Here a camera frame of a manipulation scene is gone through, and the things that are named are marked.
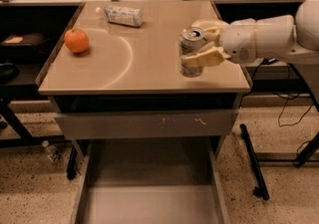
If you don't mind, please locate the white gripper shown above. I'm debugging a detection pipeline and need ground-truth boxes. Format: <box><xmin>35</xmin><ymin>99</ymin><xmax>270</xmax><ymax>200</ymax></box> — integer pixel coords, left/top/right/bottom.
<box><xmin>181</xmin><ymin>18</ymin><xmax>256</xmax><ymax>68</ymax></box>

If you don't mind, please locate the silver 7up soda can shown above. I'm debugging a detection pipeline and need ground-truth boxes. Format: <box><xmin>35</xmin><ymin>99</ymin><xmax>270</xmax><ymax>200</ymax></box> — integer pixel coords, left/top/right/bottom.
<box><xmin>179</xmin><ymin>27</ymin><xmax>207</xmax><ymax>78</ymax></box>

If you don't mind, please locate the open grey middle drawer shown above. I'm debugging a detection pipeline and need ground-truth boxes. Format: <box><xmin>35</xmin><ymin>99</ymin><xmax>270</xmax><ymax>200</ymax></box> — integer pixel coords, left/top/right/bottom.
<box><xmin>70</xmin><ymin>137</ymin><xmax>231</xmax><ymax>224</ymax></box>

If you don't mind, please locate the orange fruit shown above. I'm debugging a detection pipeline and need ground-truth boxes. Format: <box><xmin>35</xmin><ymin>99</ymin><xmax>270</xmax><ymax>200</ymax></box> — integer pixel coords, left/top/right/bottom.
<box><xmin>64</xmin><ymin>28</ymin><xmax>89</xmax><ymax>53</ymax></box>

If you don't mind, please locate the white bowl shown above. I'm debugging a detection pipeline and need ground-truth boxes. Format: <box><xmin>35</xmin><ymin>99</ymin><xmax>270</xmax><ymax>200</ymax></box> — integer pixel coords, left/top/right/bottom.
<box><xmin>191</xmin><ymin>19</ymin><xmax>227</xmax><ymax>31</ymax></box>

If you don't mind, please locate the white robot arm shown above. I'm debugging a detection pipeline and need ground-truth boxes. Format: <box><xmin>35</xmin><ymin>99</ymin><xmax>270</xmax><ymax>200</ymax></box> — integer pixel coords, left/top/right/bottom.
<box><xmin>180</xmin><ymin>0</ymin><xmax>319</xmax><ymax>105</ymax></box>

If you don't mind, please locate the closed grey top drawer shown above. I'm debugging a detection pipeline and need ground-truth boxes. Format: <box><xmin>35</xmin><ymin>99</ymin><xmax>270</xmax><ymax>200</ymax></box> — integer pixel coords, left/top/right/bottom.
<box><xmin>55</xmin><ymin>110</ymin><xmax>238</xmax><ymax>140</ymax></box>

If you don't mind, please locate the black cable on floor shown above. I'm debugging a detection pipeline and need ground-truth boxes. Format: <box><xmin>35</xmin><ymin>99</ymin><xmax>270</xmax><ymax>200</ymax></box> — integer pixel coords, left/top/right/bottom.
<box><xmin>272</xmin><ymin>92</ymin><xmax>315</xmax><ymax>128</ymax></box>

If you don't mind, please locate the clear plastic water bottle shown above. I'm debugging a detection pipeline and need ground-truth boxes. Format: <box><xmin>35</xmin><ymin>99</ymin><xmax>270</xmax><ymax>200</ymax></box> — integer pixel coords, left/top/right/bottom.
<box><xmin>96</xmin><ymin>4</ymin><xmax>144</xmax><ymax>28</ymax></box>

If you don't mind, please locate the grey drawer cabinet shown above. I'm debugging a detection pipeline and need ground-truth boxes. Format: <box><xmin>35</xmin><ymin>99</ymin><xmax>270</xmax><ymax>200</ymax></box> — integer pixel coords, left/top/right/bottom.
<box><xmin>34</xmin><ymin>0</ymin><xmax>253</xmax><ymax>224</ymax></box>

